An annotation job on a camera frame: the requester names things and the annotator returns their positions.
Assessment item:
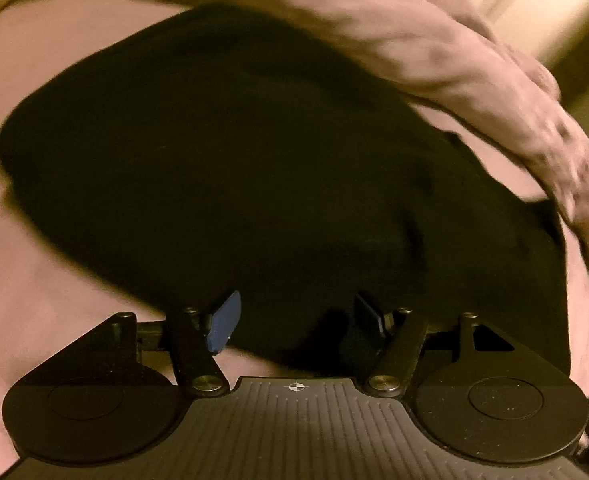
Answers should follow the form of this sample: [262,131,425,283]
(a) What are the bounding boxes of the black knit sweater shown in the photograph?
[0,4,570,377]

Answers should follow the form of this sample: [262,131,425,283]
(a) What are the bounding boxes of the purple bed sheet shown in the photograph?
[0,0,589,479]

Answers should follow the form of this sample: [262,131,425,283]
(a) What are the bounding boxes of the purple duvet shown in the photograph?
[174,0,589,251]

